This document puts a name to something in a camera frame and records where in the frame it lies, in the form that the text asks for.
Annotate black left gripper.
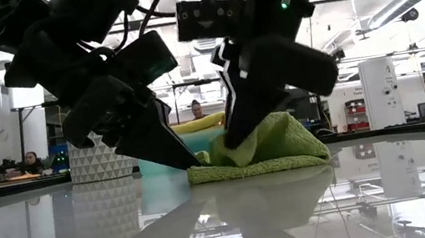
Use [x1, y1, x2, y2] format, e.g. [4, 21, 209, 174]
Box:
[57, 63, 203, 187]

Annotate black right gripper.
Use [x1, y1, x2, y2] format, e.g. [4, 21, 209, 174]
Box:
[209, 24, 349, 152]

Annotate yellow microfiber towel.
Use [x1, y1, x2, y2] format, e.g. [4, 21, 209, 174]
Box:
[169, 110, 228, 138]

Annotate lime green microfiber towel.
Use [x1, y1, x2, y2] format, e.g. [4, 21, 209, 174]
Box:
[179, 104, 333, 187]

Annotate translucent teal plastic bin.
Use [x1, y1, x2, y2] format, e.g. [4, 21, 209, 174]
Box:
[134, 127, 231, 179]

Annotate person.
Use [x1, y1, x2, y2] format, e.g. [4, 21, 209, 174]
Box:
[22, 149, 45, 176]
[189, 98, 209, 122]

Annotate white patterned plant pot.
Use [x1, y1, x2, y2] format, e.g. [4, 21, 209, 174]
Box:
[64, 124, 141, 186]

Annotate shelf with red bins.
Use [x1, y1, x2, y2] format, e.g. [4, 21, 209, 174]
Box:
[343, 98, 369, 134]

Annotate white square column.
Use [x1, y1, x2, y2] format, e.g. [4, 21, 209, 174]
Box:
[357, 55, 407, 131]

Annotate black background rig frame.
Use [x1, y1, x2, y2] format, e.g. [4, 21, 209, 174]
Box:
[171, 77, 226, 125]

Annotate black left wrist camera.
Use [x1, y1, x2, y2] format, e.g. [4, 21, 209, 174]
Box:
[105, 26, 183, 93]

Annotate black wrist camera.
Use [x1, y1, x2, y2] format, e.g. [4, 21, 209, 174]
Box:
[172, 0, 254, 43]
[105, 26, 183, 93]

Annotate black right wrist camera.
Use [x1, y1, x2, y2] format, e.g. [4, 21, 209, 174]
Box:
[172, 0, 254, 43]

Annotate black ceiling-mounted camera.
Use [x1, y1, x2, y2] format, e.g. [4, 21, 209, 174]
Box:
[331, 47, 347, 63]
[399, 5, 422, 24]

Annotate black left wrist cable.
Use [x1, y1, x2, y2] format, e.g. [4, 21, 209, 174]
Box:
[133, 0, 180, 38]

